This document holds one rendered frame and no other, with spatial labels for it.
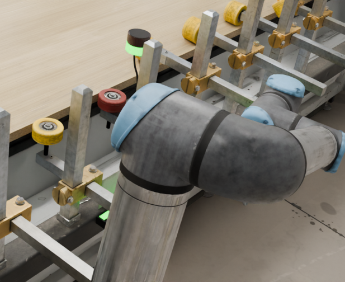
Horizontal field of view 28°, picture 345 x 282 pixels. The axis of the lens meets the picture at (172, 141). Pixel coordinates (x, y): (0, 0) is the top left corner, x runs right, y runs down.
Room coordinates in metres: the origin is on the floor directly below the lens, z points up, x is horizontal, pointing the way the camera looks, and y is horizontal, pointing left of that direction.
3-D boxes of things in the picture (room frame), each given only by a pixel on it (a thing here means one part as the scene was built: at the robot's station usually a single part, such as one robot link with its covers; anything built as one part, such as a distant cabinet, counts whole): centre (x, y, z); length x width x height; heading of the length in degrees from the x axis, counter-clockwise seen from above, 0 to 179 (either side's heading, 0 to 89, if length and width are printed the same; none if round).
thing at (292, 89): (1.44, -0.23, 1.14); 0.10 x 0.09 x 0.12; 158
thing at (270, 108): (1.33, -0.20, 1.14); 0.12 x 0.12 x 0.09; 68
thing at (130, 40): (1.62, 0.14, 1.14); 0.06 x 0.06 x 0.02
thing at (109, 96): (1.70, 0.19, 0.85); 0.08 x 0.08 x 0.11
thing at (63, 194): (1.41, 0.21, 0.80); 0.13 x 0.06 x 0.05; 149
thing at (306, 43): (2.26, -0.34, 0.95); 0.50 x 0.04 x 0.04; 59
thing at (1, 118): (1.17, 0.36, 0.90); 0.03 x 0.03 x 0.48; 59
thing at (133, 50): (1.62, 0.14, 1.11); 0.06 x 0.06 x 0.02
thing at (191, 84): (1.83, -0.05, 0.95); 0.13 x 0.06 x 0.05; 149
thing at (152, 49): (1.60, 0.10, 0.91); 0.03 x 0.03 x 0.48; 59
